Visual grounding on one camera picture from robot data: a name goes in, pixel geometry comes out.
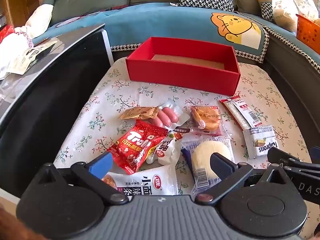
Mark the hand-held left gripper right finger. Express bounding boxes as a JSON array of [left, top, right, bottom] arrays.
[[195, 152, 292, 204]]

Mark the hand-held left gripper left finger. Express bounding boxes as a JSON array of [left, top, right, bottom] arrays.
[[30, 152, 129, 204]]

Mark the round bread packet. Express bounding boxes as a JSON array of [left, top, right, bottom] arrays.
[[180, 135, 235, 189]]

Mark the white wafer packet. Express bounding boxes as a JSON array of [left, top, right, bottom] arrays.
[[243, 125, 279, 159]]

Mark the red gummy candy packet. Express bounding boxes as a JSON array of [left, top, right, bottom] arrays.
[[107, 119, 168, 175]]

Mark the clear red cake packet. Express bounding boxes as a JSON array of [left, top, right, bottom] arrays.
[[189, 105, 229, 137]]

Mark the white spicy strip packet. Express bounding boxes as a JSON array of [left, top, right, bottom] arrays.
[[101, 165, 178, 196]]

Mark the white date snack packet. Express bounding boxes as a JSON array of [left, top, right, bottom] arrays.
[[147, 126, 192, 166]]

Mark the long red white bar packet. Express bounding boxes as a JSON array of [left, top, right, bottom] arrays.
[[220, 96, 263, 130]]

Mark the gold foil snack packet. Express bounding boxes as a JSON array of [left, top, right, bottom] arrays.
[[119, 106, 160, 120]]

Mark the pink sausage pack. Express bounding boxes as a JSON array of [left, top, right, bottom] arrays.
[[147, 99, 190, 130]]

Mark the red cardboard box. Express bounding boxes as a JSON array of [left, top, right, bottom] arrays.
[[125, 37, 241, 97]]

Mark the person's left forearm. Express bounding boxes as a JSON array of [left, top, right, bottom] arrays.
[[0, 199, 44, 240]]

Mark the black glass coffee table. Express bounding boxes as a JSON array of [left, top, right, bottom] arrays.
[[0, 24, 114, 198]]

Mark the houndstooth trimmed sofa cover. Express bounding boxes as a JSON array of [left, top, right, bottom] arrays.
[[235, 11, 320, 74]]

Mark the orange plastic basket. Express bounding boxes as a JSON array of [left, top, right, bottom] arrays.
[[296, 14, 320, 48]]

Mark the white paper packet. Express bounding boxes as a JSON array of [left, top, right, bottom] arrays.
[[10, 41, 58, 75]]

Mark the white plastic bag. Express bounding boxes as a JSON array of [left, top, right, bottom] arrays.
[[271, 0, 299, 33], [291, 0, 319, 20]]

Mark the white bag with red print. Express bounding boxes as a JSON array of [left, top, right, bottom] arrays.
[[0, 26, 34, 80]]

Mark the small orange houndstooth pillow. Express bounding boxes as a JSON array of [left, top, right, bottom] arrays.
[[254, 0, 275, 22]]

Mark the blue lion print blanket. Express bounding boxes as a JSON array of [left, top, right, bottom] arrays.
[[32, 2, 270, 64]]

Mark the white cloth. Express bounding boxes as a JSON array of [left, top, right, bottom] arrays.
[[25, 4, 54, 39]]

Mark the wooden cabinet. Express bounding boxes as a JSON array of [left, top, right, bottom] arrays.
[[0, 0, 43, 28]]

